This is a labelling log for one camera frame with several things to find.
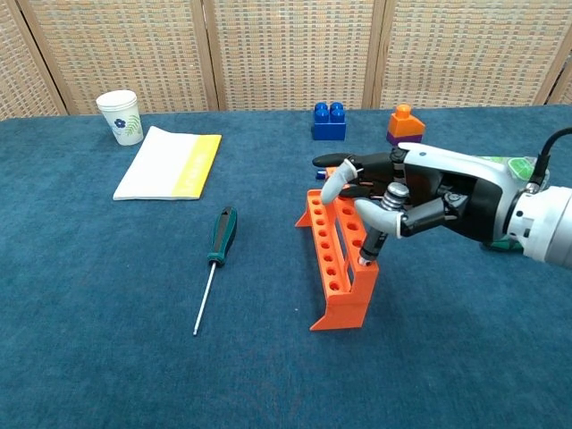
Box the teal black long screwdriver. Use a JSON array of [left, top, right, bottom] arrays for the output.
[[192, 206, 239, 336]]

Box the blue building block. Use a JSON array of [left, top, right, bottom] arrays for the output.
[[311, 101, 348, 142]]

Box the white yellow booklet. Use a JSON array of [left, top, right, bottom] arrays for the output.
[[113, 125, 223, 202]]

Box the orange test tube rack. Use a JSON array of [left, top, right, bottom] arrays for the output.
[[294, 165, 380, 332]]

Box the woven wooden folding screen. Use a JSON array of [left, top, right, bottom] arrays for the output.
[[0, 0, 572, 121]]

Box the white floral paper cup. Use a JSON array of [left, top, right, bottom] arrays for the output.
[[96, 89, 144, 147]]

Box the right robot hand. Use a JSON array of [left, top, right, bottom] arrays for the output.
[[311, 142, 526, 251]]

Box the clear green label bottle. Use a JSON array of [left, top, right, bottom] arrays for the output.
[[475, 155, 547, 187]]

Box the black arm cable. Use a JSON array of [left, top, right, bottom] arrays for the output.
[[531, 127, 572, 191]]

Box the orange purple building block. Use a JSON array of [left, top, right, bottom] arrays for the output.
[[385, 104, 425, 147]]

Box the black silver precision screwdriver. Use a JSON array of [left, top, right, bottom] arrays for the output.
[[359, 181, 410, 268]]

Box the blue felt table cover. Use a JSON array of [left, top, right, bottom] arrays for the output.
[[0, 105, 572, 429]]

